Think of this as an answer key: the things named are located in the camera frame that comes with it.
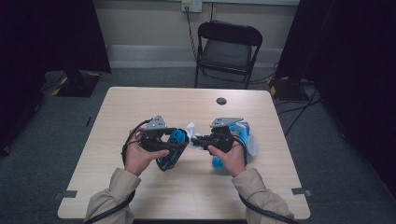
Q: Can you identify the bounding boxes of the black folding chair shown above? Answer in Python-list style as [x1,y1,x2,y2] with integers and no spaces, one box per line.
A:
[193,20,263,90]

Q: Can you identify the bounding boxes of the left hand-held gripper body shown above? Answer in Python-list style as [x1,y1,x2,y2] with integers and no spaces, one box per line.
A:
[137,114,176,153]

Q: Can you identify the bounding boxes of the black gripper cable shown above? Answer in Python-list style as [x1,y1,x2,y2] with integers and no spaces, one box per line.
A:
[83,119,154,224]
[233,135,301,224]

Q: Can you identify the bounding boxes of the black stand base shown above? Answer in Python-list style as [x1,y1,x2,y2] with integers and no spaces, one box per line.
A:
[268,76,310,103]
[51,69,102,98]

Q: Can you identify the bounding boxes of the white wall socket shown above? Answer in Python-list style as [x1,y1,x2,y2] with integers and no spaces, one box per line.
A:
[181,0,204,14]

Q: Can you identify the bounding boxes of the blue wet wipes pack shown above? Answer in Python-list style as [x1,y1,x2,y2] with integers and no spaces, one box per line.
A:
[211,120,258,171]

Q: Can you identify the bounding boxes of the black floor cable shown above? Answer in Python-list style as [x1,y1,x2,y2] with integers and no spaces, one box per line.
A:
[276,87,323,138]

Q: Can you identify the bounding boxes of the white wet wipe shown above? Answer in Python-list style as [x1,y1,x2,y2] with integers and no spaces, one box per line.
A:
[185,121,204,150]
[233,121,248,134]

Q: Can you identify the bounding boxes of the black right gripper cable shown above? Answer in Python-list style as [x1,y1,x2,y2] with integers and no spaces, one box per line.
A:
[233,135,301,224]

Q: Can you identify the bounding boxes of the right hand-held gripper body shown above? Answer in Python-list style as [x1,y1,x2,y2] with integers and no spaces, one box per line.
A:
[202,117,245,154]

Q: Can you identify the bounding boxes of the black wall socket cable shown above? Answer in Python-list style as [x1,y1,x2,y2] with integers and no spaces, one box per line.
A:
[185,6,200,63]

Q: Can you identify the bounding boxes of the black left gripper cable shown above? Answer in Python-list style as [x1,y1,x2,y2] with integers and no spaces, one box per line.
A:
[83,119,154,224]

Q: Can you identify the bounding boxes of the blue and black toy car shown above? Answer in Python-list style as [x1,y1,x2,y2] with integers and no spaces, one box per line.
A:
[155,127,191,173]

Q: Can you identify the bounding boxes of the black curtain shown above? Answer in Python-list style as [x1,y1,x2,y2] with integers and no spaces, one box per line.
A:
[0,0,112,157]
[275,0,396,189]

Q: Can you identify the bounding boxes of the person's left hand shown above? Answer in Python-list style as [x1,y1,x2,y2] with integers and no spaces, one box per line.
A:
[123,129,171,177]

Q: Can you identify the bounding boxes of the person's right hand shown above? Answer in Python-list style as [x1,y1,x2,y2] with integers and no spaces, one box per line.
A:
[206,133,248,178]

